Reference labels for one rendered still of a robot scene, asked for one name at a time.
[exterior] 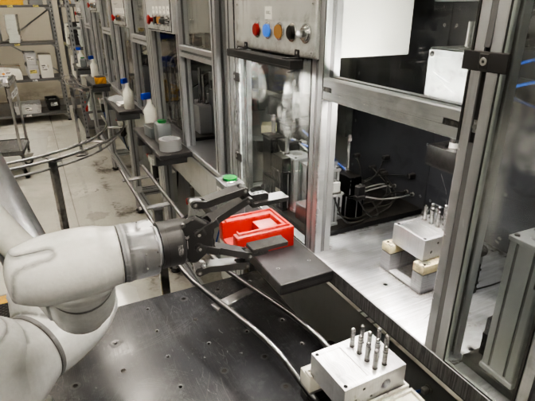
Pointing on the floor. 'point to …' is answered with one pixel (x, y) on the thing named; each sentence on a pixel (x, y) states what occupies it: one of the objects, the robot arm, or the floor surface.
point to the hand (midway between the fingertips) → (271, 221)
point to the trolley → (17, 148)
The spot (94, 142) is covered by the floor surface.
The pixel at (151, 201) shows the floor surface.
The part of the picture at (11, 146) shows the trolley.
